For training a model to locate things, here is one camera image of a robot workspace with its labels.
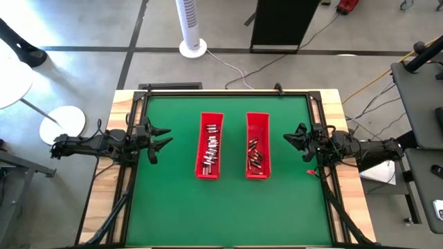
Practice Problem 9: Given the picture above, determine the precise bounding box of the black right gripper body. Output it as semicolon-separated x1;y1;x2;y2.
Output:
296;122;325;163

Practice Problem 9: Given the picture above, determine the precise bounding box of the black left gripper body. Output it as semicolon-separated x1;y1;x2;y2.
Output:
134;116;159;165

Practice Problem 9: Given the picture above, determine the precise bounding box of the red plastic bin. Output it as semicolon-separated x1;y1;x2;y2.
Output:
245;111;272;181
195;111;225;181

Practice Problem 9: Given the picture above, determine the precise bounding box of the black ribbed bar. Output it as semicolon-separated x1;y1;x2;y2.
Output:
138;82;204;91

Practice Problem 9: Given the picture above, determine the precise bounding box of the white flat box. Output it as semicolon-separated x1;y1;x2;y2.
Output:
359;160;397;186

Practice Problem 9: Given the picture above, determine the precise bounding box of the green table mat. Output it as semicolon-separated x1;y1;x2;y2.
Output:
125;95;333;247

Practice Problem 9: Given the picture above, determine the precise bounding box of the grey work table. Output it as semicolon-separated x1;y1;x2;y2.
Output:
390;62;443;149
404;147;443;234

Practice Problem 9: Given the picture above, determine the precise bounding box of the white tower fan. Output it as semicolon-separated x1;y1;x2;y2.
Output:
174;0;208;59

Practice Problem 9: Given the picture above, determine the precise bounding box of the black standing panel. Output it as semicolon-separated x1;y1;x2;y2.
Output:
244;0;321;55

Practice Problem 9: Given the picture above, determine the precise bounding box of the red floor tool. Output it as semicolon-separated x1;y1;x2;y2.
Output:
336;0;360;15

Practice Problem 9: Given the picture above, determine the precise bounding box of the white smartphone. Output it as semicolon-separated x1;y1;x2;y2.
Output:
432;199;443;221

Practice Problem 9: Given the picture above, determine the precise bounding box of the black curved stand leg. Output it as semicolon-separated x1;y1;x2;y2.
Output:
0;17;48;68

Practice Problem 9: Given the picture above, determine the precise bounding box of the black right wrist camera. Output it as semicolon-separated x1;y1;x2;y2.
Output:
314;127;332;148

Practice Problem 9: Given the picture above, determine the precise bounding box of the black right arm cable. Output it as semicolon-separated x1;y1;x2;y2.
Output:
320;124;350;169

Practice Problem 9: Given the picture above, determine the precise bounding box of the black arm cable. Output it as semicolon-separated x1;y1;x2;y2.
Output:
96;118;115;139
320;124;350;169

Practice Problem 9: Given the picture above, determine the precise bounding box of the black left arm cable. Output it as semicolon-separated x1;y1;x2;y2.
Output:
96;118;115;139

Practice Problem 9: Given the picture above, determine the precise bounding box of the black table frame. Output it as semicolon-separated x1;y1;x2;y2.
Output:
116;89;347;249

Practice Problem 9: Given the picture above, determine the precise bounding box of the thin black floor cable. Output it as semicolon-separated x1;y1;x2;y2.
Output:
345;84;408;142

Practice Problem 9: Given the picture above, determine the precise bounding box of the white power cable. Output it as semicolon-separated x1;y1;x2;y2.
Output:
206;49;255;90

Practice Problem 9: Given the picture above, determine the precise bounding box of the yellow extension cable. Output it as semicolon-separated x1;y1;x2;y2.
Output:
341;34;443;104

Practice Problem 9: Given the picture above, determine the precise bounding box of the grey metal desk frame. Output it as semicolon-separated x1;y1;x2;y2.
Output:
0;140;57;249

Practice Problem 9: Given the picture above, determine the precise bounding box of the white round pedestal table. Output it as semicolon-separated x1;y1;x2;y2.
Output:
0;37;87;145

